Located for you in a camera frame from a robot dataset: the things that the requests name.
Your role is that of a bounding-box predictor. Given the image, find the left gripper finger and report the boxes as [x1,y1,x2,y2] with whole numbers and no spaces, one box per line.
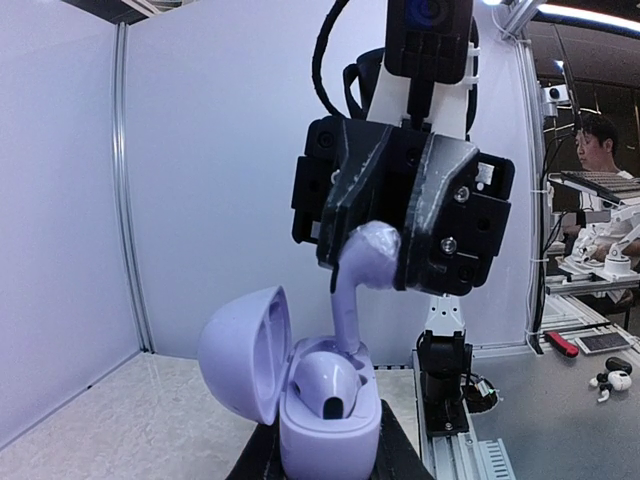
[227,400,433,479]

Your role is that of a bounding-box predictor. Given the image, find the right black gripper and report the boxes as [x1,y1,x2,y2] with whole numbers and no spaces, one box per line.
[291,116,515,296]

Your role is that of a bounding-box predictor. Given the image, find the purple earbud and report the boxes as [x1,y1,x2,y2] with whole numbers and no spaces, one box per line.
[331,220,401,355]
[293,351,363,420]

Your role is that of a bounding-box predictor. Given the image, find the purple round charging case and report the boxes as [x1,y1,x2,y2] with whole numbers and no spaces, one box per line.
[197,286,382,479]

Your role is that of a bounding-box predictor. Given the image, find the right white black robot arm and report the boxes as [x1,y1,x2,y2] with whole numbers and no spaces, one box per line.
[292,29,515,403]

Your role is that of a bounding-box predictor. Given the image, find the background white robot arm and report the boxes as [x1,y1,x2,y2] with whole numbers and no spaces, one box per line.
[569,205,639,274]

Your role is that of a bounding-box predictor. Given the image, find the black earbud case outside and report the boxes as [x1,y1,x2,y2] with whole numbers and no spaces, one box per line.
[605,356,633,375]

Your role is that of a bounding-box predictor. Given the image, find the white earbud case outside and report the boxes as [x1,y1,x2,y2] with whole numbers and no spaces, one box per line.
[589,370,632,403]

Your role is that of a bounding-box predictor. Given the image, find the background angled keyboard tray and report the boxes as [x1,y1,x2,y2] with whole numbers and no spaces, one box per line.
[547,171,639,206]

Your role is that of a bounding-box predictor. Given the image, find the seated person in background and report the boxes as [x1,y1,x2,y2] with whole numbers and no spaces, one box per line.
[563,113,634,254]

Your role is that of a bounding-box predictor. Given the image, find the red black hand tool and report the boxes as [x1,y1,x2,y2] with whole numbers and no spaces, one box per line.
[543,331,580,358]

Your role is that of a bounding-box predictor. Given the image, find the smartphone on side bench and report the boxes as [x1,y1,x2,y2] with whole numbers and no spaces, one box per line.
[575,332,631,355]

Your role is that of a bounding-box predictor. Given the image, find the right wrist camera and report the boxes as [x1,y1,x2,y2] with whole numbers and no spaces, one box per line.
[366,1,479,139]

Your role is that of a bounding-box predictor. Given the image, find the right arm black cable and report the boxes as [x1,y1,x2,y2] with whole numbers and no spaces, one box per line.
[310,0,351,119]

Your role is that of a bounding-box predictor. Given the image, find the background mounted camera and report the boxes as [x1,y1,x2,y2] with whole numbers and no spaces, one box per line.
[541,84,571,118]

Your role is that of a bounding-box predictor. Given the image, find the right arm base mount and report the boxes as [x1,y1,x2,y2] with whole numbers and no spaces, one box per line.
[416,330,473,437]

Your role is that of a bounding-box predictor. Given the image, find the front aluminium rail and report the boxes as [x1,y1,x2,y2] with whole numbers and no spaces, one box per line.
[410,347,516,480]

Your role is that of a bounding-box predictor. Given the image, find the right aluminium frame post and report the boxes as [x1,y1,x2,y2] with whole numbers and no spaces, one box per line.
[493,1,548,355]

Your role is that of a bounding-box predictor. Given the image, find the aluminium frame post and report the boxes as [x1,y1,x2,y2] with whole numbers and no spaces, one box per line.
[111,23,156,354]
[493,1,548,355]

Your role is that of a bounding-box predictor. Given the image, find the left aluminium frame post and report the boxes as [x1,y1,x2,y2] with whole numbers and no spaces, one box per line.
[111,23,156,354]

